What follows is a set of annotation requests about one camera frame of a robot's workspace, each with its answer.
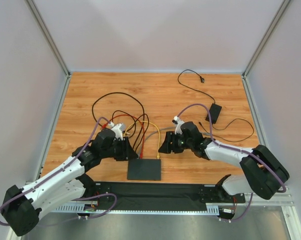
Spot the yellow ethernet cable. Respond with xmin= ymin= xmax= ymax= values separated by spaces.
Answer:
xmin=124 ymin=120 xmax=162 ymax=159

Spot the thin black DC cable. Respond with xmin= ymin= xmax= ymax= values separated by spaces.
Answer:
xmin=198 ymin=117 xmax=255 ymax=144

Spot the red ethernet cable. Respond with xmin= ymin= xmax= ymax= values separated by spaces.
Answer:
xmin=100 ymin=114 xmax=145 ymax=159

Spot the black network switch box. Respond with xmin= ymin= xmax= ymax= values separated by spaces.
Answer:
xmin=127 ymin=158 xmax=161 ymax=181

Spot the black power adapter brick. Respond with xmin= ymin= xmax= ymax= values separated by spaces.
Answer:
xmin=209 ymin=103 xmax=222 ymax=124

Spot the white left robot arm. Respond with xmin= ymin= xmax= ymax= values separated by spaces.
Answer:
xmin=0 ymin=128 xmax=138 ymax=237

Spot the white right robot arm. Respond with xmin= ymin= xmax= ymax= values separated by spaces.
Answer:
xmin=158 ymin=121 xmax=289 ymax=200

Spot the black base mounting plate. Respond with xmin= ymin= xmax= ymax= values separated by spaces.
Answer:
xmin=82 ymin=182 xmax=245 ymax=211

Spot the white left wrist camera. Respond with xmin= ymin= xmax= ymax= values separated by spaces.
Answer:
xmin=108 ymin=122 xmax=126 ymax=140

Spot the black ethernet cable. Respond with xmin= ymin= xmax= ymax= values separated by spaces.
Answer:
xmin=110 ymin=109 xmax=150 ymax=156

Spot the black cable teal plug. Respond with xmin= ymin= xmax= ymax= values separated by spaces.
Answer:
xmin=91 ymin=91 xmax=150 ymax=150

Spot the grey slotted cable duct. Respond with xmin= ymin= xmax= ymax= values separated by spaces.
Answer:
xmin=52 ymin=202 xmax=219 ymax=216

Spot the aluminium front frame rail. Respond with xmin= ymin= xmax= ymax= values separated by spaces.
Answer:
xmin=25 ymin=181 xmax=294 ymax=207

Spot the aluminium left frame post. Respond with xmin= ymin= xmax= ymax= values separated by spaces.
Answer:
xmin=25 ymin=0 xmax=71 ymax=77

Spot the aluminium frame post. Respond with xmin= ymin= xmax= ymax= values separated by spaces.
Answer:
xmin=25 ymin=0 xmax=71 ymax=77
xmin=242 ymin=0 xmax=291 ymax=79

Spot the aluminium right frame post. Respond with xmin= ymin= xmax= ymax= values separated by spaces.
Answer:
xmin=242 ymin=0 xmax=291 ymax=79

